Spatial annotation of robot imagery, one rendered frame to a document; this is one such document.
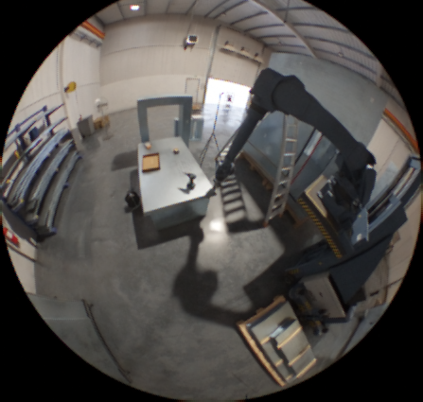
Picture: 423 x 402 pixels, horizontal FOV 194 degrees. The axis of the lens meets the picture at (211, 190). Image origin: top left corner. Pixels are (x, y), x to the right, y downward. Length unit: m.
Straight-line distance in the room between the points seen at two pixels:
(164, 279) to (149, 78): 10.73
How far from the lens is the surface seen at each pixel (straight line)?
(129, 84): 10.75
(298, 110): 0.96
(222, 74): 11.87
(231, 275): 2.02
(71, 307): 2.31
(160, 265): 1.98
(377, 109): 2.57
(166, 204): 1.55
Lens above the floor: 1.92
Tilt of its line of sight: 48 degrees down
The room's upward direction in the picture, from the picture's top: 14 degrees clockwise
